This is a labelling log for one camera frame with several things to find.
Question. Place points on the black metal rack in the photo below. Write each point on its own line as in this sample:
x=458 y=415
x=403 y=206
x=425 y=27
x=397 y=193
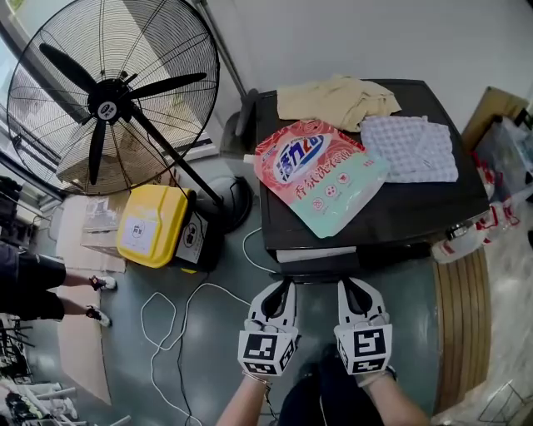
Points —
x=12 y=345

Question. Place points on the white plastic frame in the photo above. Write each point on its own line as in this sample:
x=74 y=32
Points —
x=46 y=399

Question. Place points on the black bin with yellow lid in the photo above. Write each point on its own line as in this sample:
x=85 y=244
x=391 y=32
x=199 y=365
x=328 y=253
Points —
x=150 y=224

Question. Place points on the wooden slat mat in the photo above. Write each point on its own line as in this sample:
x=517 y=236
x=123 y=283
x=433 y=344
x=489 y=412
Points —
x=462 y=324

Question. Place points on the pink and green detergent pouch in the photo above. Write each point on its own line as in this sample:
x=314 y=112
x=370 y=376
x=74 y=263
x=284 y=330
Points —
x=325 y=174

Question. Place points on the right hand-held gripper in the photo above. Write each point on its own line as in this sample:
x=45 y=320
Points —
x=366 y=347

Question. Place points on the taped cardboard box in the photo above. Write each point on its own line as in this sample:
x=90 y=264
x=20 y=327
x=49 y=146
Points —
x=98 y=224

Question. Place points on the glass door with dark frame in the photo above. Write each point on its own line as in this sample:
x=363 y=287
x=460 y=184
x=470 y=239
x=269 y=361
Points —
x=8 y=83

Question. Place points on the white textured cloth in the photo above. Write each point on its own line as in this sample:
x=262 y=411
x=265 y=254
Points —
x=408 y=150

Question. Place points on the black cabinet with drawer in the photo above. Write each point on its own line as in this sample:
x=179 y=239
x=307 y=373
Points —
x=416 y=208

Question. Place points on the grey dustpan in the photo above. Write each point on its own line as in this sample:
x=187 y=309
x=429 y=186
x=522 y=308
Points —
x=233 y=158

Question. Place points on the person's right forearm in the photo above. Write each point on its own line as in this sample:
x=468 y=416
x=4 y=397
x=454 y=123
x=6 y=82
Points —
x=395 y=399

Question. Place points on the person's left forearm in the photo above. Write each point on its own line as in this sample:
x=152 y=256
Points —
x=243 y=403

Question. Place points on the flattened cardboard sheet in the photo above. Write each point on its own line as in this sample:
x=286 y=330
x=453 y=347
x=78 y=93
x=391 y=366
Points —
x=83 y=358

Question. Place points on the beige cloth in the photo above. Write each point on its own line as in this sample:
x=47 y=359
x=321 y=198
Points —
x=333 y=100

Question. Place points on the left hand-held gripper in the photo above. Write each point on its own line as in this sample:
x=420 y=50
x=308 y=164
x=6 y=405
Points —
x=258 y=347

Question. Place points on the black standing fan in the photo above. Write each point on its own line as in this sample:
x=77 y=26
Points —
x=106 y=109

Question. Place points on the brown wooden board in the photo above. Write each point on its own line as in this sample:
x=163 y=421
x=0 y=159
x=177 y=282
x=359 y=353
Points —
x=487 y=112

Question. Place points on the person's legs in dark trousers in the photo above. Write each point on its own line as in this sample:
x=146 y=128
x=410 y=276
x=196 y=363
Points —
x=325 y=395

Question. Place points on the clear plastic storage bag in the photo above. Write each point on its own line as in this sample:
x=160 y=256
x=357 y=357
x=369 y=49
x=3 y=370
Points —
x=508 y=154

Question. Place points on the large plain cardboard box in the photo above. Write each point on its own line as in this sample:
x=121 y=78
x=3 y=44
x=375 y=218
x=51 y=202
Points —
x=75 y=170

